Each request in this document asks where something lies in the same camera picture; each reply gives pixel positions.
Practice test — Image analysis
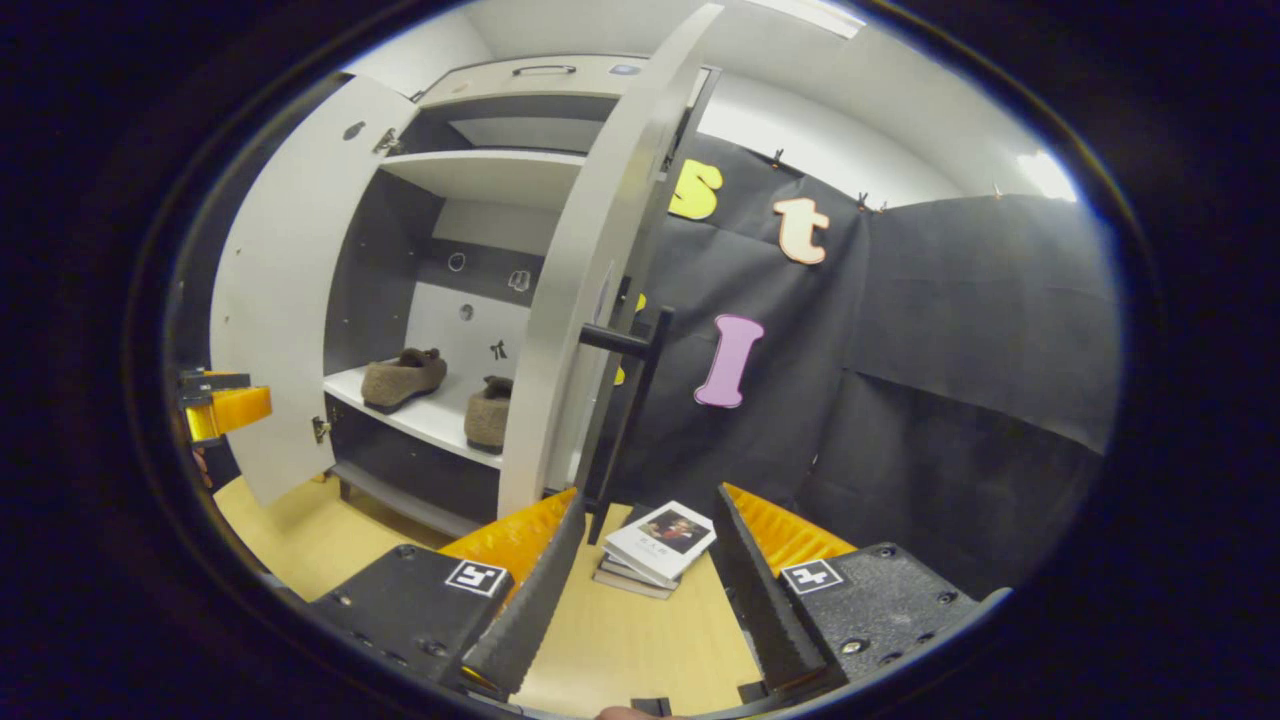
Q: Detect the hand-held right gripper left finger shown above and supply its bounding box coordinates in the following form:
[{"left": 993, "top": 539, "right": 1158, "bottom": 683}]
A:
[{"left": 310, "top": 488, "right": 586, "bottom": 699}]

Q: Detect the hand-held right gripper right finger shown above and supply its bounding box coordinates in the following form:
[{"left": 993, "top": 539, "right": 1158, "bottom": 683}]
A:
[{"left": 713, "top": 483, "right": 986, "bottom": 701}]

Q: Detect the brown fuzzy shoe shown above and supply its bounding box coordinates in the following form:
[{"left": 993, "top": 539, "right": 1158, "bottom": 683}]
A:
[
  {"left": 464, "top": 375, "right": 514, "bottom": 456},
  {"left": 360, "top": 347, "right": 449, "bottom": 414}
]

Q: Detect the white shoe cabinet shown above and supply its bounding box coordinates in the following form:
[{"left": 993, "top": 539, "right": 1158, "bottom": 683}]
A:
[{"left": 322, "top": 55, "right": 721, "bottom": 541}]

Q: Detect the beige cabinet drawer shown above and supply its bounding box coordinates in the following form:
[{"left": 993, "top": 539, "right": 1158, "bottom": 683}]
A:
[{"left": 418, "top": 55, "right": 651, "bottom": 106}]

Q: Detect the white cover book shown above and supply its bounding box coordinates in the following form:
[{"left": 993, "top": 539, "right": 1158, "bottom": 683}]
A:
[{"left": 603, "top": 500, "right": 717, "bottom": 589}]

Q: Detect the black door handle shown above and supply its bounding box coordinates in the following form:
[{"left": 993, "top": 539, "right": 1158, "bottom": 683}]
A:
[{"left": 578, "top": 307, "right": 675, "bottom": 546}]

